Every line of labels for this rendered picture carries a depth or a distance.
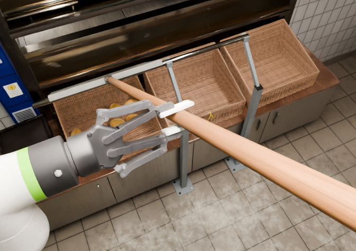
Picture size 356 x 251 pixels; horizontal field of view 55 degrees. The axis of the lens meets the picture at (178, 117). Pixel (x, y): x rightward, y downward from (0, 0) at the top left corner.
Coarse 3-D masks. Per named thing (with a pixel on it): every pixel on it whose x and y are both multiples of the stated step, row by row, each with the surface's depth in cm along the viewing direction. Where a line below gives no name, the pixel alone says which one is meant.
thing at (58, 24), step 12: (84, 0) 176; (96, 0) 175; (108, 0) 174; (144, 0) 172; (48, 12) 169; (60, 12) 168; (96, 12) 166; (108, 12) 168; (12, 24) 163; (24, 24) 162; (48, 24) 160; (60, 24) 162; (12, 36) 156
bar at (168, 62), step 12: (240, 36) 192; (204, 48) 186; (216, 48) 189; (168, 60) 181; (180, 60) 184; (252, 60) 197; (144, 72) 178; (168, 72) 185; (252, 72) 198; (180, 96) 186; (252, 96) 206; (252, 108) 212; (252, 120) 225; (180, 144) 215; (180, 156) 227; (180, 168) 241; (240, 168) 273; (180, 180) 257; (180, 192) 260
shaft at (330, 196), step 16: (112, 80) 135; (144, 96) 86; (176, 112) 62; (192, 128) 54; (208, 128) 49; (224, 144) 44; (240, 144) 41; (256, 144) 39; (240, 160) 40; (256, 160) 37; (272, 160) 35; (288, 160) 33; (272, 176) 34; (288, 176) 32; (304, 176) 30; (320, 176) 29; (304, 192) 29; (320, 192) 28; (336, 192) 27; (352, 192) 26; (320, 208) 28; (336, 208) 26; (352, 208) 25; (352, 224) 25
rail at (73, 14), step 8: (120, 0) 168; (128, 0) 169; (88, 8) 164; (96, 8) 165; (104, 8) 166; (56, 16) 161; (64, 16) 161; (72, 16) 162; (32, 24) 157; (40, 24) 158; (8, 32) 155; (16, 32) 156
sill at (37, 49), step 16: (192, 0) 210; (208, 0) 210; (224, 0) 215; (144, 16) 201; (160, 16) 203; (80, 32) 193; (96, 32) 193; (112, 32) 197; (32, 48) 185; (48, 48) 187
